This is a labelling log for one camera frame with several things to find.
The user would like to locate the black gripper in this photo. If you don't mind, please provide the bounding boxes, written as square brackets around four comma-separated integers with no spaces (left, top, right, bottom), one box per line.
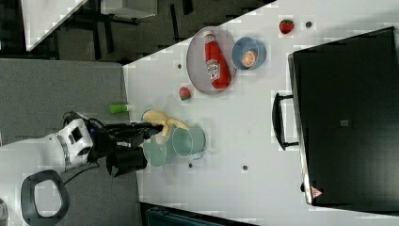
[90,121,164,159]

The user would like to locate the yellow plush peeled banana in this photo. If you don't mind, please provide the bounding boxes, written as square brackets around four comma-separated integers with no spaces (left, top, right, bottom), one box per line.
[142,109,189,136]

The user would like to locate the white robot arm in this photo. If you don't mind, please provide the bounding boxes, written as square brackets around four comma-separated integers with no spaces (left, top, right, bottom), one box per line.
[1,118,163,180]

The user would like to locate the green mug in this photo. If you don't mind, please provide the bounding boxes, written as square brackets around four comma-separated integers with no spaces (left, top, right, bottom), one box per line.
[172,125,206,160]

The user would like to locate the green perforated colander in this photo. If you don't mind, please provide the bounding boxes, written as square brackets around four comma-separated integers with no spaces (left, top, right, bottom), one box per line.
[143,125,176,167]

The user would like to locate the green cylinder marker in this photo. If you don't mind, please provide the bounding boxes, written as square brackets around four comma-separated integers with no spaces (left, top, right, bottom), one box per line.
[109,105,129,114]

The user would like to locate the plush strawberry green leaves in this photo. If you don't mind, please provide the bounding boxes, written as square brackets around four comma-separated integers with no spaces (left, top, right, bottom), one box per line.
[179,87,192,101]

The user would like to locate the grey round plate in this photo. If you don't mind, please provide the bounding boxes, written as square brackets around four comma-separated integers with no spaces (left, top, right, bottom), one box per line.
[186,26,236,95]

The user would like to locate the red plush ketchup bottle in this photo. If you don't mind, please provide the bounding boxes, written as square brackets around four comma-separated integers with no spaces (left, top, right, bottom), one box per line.
[203,31,231,90]

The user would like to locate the plush orange slice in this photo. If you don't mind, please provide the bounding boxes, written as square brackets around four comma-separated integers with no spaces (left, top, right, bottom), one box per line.
[242,50,258,68]

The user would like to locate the blue bowl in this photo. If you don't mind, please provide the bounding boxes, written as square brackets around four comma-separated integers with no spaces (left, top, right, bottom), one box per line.
[231,37,266,70]

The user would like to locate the red plush strawberry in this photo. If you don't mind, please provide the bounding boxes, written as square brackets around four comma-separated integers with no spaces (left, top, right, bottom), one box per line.
[279,20,295,35]

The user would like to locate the silver toaster oven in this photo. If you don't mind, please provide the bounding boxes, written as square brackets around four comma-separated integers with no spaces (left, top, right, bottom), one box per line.
[287,26,399,216]

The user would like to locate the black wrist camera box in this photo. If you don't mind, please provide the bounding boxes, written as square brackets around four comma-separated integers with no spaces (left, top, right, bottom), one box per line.
[106,147,148,178]

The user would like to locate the black white stand ring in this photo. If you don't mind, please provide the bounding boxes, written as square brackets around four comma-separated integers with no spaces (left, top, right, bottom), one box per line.
[20,169,71,226]

